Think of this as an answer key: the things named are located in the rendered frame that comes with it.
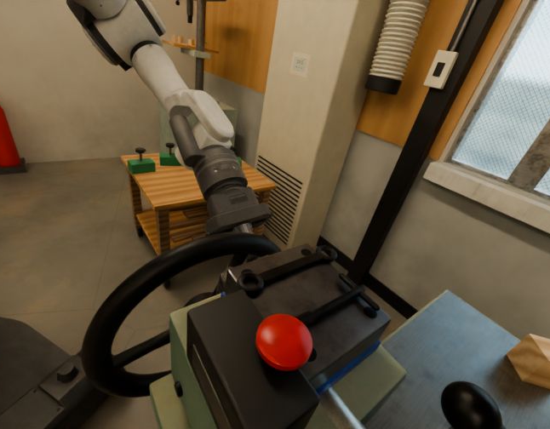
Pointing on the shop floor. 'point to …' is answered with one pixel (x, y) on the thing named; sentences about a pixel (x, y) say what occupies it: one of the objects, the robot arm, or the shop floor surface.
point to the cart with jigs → (175, 198)
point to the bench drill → (197, 48)
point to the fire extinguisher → (2, 143)
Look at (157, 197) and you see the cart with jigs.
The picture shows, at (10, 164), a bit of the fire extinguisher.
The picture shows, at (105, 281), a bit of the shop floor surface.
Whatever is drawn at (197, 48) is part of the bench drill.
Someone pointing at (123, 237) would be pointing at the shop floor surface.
